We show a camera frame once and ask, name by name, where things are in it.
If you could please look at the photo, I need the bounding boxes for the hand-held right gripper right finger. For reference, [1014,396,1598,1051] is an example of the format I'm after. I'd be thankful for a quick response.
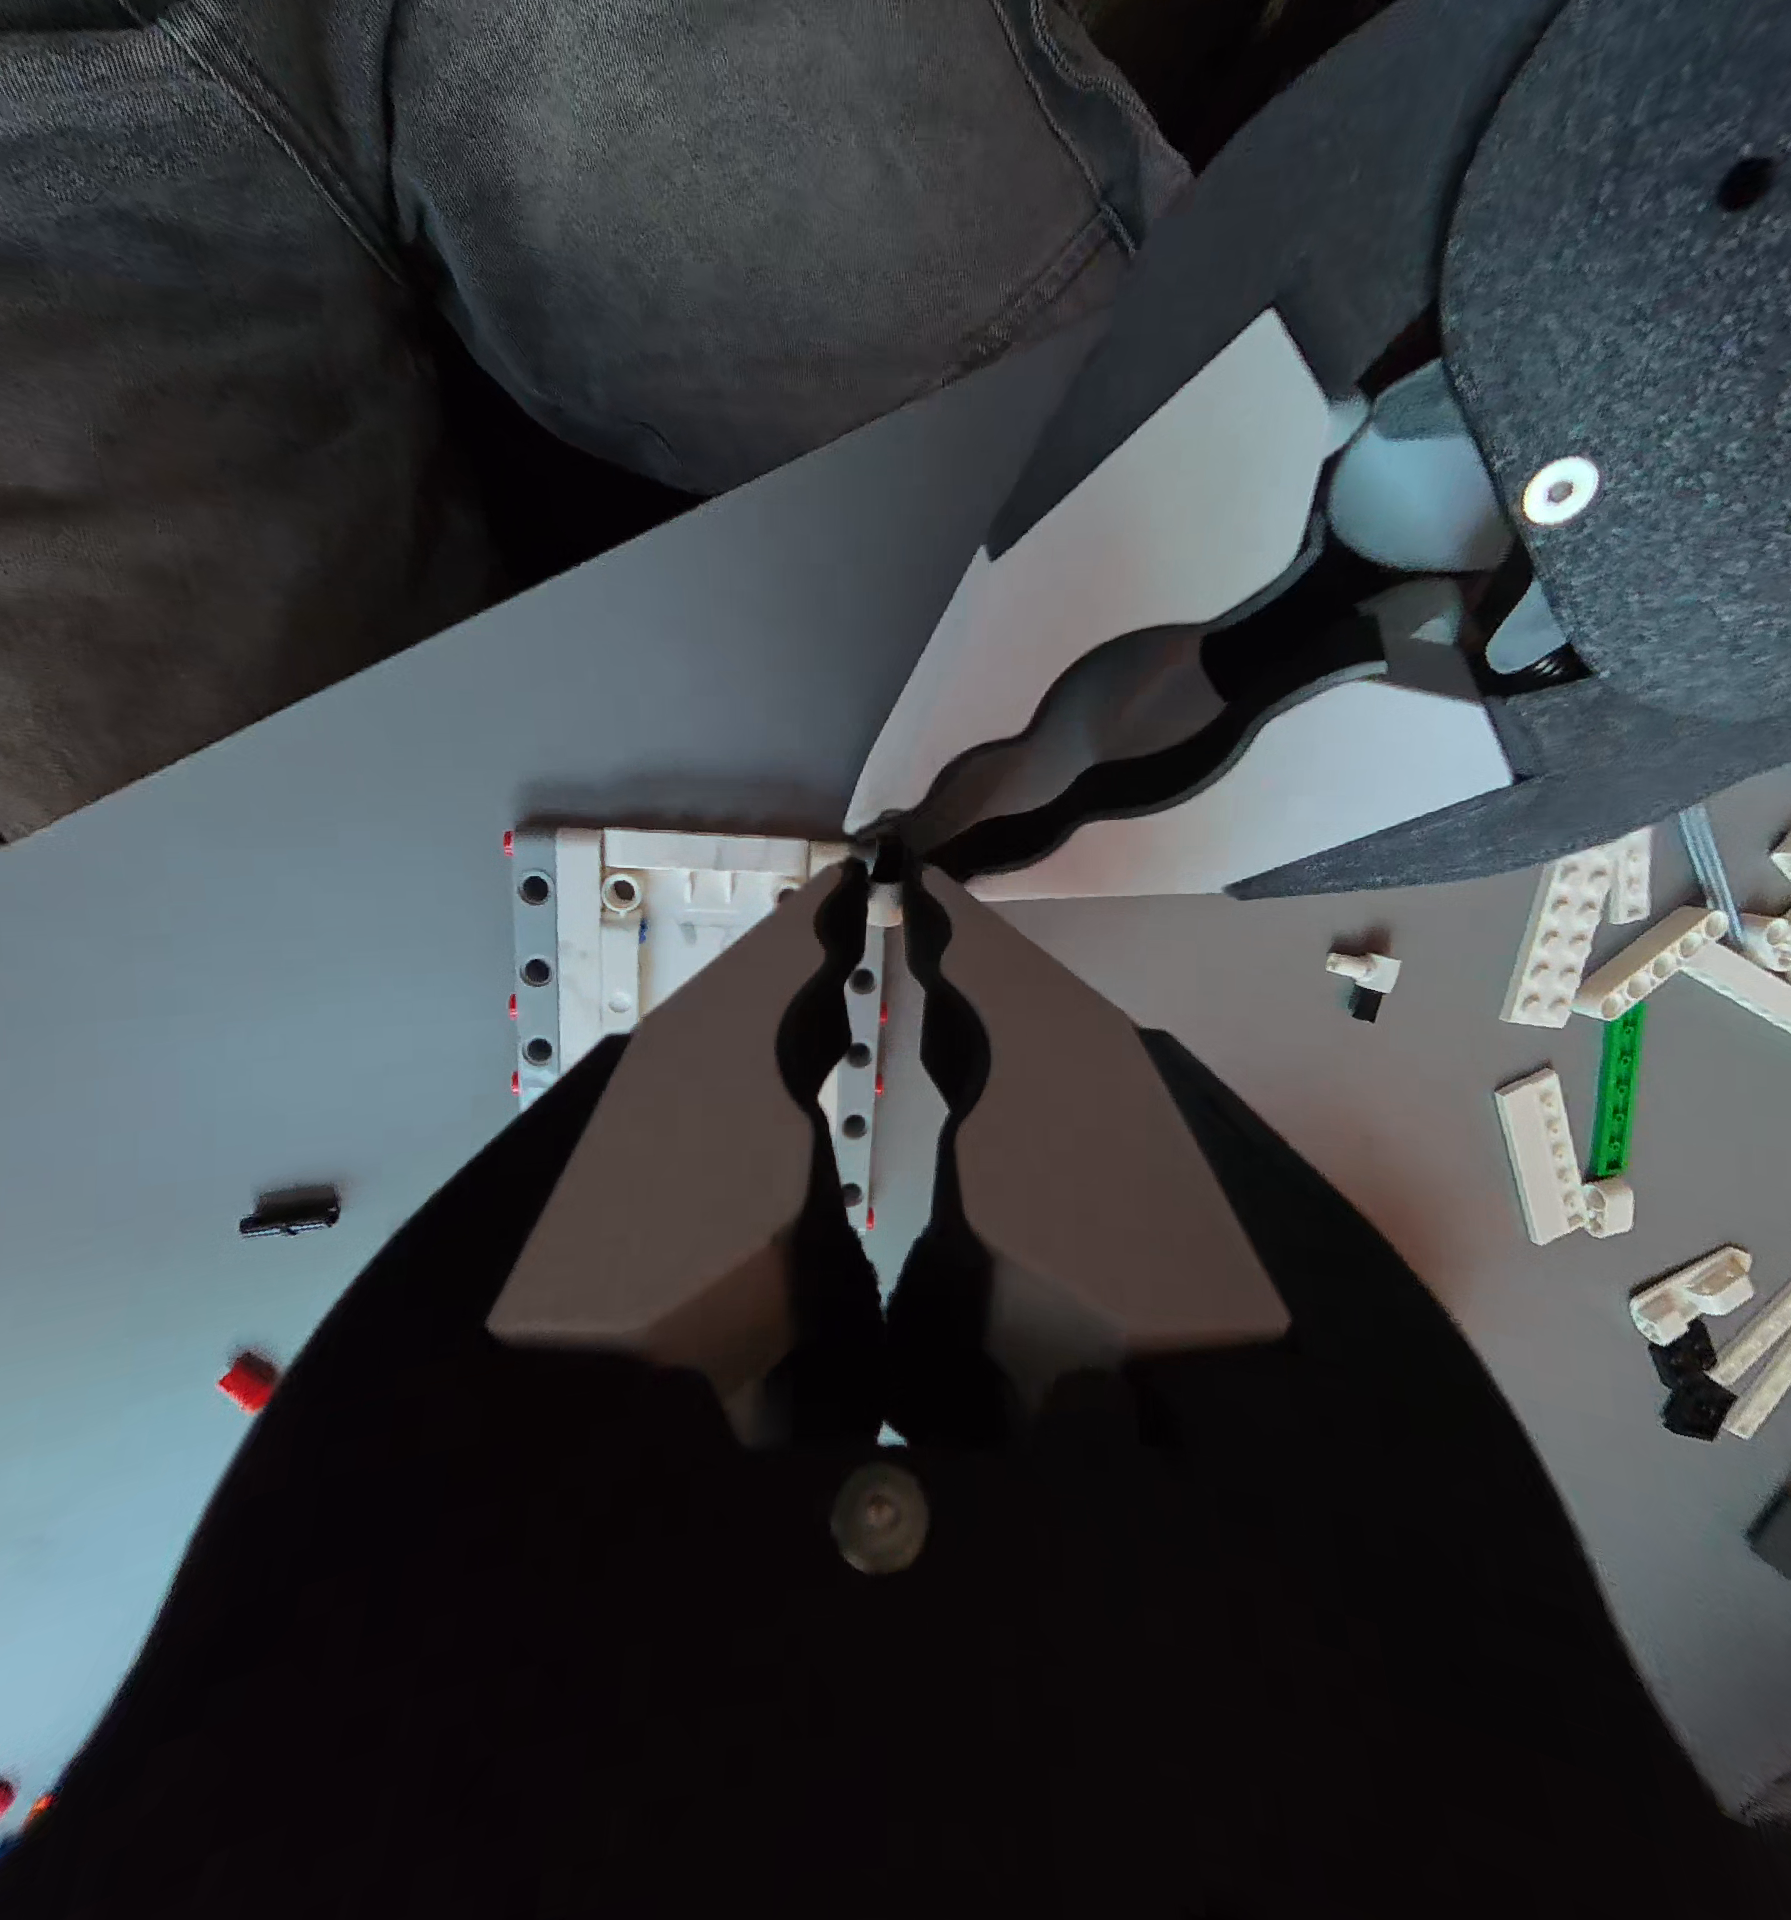
[892,867,1296,1447]

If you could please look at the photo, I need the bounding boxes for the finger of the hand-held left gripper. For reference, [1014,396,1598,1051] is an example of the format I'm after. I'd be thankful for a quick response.
[896,578,1520,902]
[845,308,1515,846]

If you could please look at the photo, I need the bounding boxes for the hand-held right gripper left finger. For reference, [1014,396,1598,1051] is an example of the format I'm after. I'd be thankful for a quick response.
[487,861,886,1447]

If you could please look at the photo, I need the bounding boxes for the white grey lego panel assembly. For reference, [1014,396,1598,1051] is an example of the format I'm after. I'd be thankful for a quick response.
[500,817,899,1248]

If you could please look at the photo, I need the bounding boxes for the pile of white lego bricks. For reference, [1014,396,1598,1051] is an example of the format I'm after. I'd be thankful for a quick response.
[1491,743,1791,1447]

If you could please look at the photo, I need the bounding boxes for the light grey lego axle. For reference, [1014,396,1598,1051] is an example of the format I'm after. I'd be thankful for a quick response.
[1680,806,1744,938]

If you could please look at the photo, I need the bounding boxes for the green lego beam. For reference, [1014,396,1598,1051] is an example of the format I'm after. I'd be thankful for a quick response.
[1582,1003,1650,1188]

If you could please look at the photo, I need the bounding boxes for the person's dark jeans legs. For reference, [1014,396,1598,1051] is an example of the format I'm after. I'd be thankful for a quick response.
[0,0,1200,874]

